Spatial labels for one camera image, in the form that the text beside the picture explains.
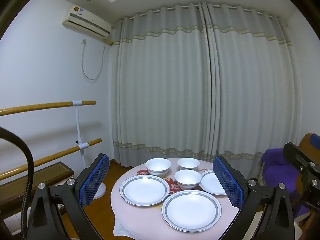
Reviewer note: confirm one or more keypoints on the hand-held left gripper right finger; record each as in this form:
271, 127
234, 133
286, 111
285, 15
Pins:
227, 182

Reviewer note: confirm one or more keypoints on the white curtain rod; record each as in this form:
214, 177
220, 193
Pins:
185, 6

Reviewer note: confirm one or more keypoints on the dark wooden bench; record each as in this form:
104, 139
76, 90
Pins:
50, 173

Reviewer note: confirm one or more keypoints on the white wall air conditioner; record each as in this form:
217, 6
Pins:
85, 21

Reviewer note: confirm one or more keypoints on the purple cloth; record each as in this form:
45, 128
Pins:
275, 170

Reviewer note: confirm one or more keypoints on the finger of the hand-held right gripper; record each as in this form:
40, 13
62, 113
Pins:
300, 158
315, 140

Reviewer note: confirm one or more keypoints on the white lace under tablecloth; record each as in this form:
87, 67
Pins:
120, 228

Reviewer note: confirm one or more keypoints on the white plate with grey rim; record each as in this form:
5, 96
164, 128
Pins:
211, 183
144, 190
191, 211

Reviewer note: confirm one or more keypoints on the wooden chair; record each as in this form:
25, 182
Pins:
305, 142

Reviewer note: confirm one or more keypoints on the round table, pink cloth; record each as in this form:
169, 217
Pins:
140, 220

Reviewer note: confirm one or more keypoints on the beige air conditioner pipe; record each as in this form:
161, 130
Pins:
111, 42

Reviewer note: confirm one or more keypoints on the white barre stand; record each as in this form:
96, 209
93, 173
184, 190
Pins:
78, 125

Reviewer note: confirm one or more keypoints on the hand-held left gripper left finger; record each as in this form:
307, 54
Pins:
95, 177

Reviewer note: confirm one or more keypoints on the white bowl with grey band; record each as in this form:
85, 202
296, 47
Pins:
158, 165
188, 163
187, 177

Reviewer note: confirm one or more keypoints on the wooden barre rail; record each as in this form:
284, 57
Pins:
50, 158
37, 106

